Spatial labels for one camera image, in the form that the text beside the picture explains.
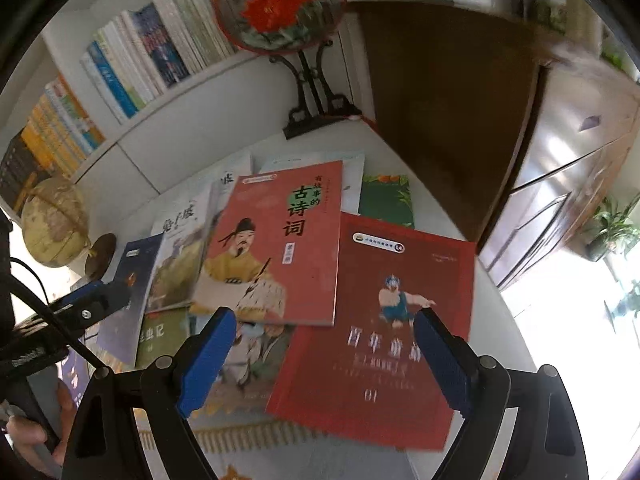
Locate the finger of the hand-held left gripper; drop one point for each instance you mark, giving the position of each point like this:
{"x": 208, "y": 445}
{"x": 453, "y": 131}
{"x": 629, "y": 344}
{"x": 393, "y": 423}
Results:
{"x": 124, "y": 292}
{"x": 80, "y": 297}

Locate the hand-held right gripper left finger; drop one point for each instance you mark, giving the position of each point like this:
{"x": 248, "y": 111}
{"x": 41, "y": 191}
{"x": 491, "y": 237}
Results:
{"x": 210, "y": 355}

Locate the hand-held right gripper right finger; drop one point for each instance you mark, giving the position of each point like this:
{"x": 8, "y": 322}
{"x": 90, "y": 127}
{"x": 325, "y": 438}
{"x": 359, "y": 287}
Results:
{"x": 442, "y": 365}

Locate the dark blue book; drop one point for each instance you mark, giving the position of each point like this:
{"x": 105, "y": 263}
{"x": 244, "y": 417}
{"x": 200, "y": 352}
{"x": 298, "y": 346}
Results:
{"x": 122, "y": 330}

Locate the blue book with two men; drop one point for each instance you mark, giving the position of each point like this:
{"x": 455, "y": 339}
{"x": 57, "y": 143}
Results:
{"x": 260, "y": 355}

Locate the dark red book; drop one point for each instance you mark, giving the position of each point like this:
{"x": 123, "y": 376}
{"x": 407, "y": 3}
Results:
{"x": 345, "y": 375}

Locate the red book with poet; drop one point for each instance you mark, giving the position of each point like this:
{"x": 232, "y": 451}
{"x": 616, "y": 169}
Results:
{"x": 280, "y": 240}

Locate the green leafy cover book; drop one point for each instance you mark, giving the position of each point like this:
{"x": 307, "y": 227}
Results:
{"x": 385, "y": 205}

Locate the row of orange black shelf books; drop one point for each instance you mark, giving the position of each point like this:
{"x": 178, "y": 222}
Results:
{"x": 55, "y": 125}

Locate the row of white blue shelf books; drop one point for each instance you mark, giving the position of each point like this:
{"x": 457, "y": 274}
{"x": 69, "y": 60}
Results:
{"x": 150, "y": 45}

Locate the person's left hand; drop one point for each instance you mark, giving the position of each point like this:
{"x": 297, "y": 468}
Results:
{"x": 25, "y": 432}

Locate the beige desk globe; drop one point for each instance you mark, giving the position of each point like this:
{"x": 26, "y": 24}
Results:
{"x": 52, "y": 220}

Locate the patterned blue orange mat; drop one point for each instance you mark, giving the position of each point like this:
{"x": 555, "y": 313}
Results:
{"x": 310, "y": 460}

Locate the potted green plant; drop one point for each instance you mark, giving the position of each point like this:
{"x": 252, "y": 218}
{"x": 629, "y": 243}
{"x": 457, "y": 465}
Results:
{"x": 607, "y": 230}

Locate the brown wooden cabinet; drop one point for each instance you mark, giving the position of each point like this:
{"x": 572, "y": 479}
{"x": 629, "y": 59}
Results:
{"x": 440, "y": 110}

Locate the round embroidered screen ornament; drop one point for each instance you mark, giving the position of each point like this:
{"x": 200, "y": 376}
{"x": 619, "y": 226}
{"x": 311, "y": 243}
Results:
{"x": 280, "y": 5}

